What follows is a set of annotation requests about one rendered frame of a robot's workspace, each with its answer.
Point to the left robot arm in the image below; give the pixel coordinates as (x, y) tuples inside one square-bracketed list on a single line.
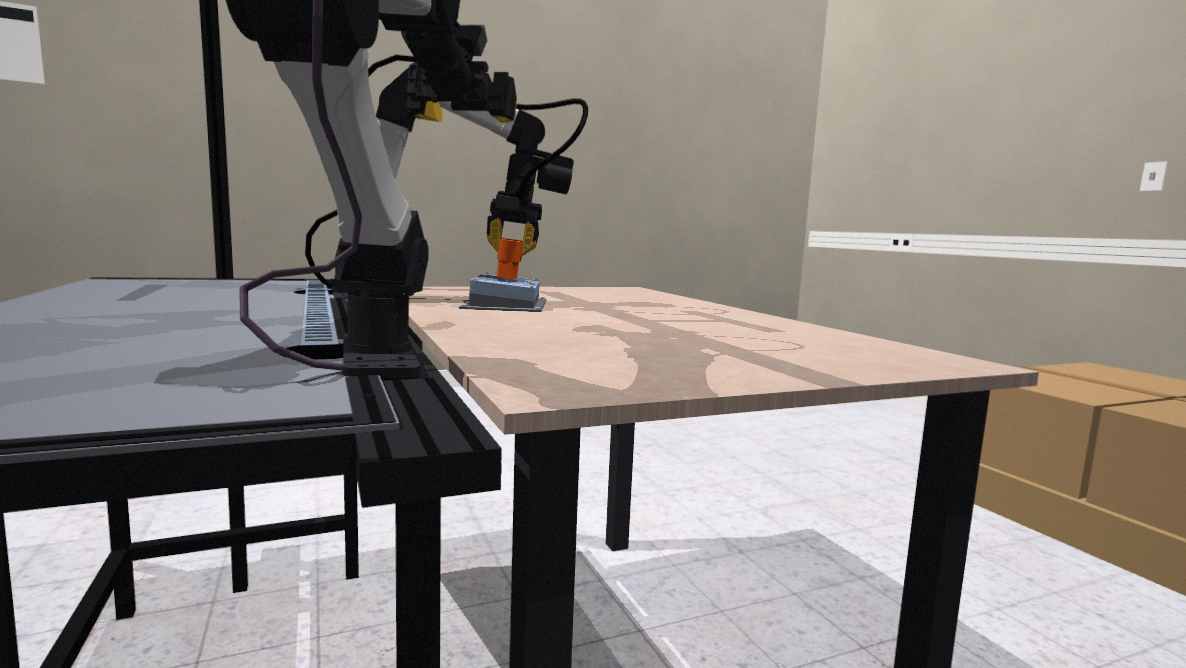
[(526, 132)]

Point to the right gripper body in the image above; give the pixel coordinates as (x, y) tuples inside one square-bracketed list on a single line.
[(467, 88)]

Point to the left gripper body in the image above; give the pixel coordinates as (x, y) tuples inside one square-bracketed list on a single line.
[(527, 213)]

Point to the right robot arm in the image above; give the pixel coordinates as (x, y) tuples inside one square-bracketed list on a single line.
[(391, 244)]

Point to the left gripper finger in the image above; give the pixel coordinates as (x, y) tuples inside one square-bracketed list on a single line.
[(528, 244), (495, 233)]

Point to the light blue flat plate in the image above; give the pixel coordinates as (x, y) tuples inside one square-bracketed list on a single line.
[(492, 285)]

